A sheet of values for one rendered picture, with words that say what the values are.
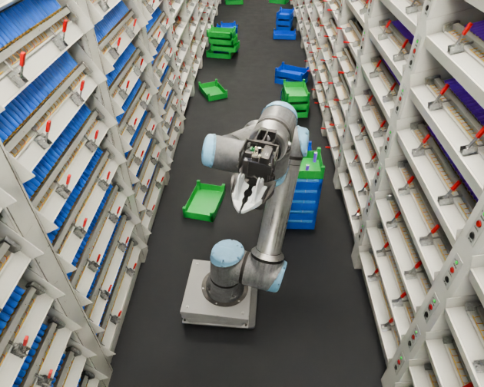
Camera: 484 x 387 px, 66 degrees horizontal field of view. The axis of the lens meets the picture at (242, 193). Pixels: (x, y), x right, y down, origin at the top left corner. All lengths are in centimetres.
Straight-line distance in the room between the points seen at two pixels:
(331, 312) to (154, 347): 88
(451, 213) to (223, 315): 105
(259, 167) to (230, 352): 127
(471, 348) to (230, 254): 94
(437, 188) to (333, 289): 94
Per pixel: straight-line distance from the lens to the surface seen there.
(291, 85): 369
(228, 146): 99
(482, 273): 118
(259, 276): 167
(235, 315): 182
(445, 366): 143
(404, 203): 160
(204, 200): 256
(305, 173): 209
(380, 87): 200
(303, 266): 219
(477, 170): 119
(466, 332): 128
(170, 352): 192
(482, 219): 112
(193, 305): 184
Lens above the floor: 169
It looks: 40 degrees down
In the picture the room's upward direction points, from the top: straight up
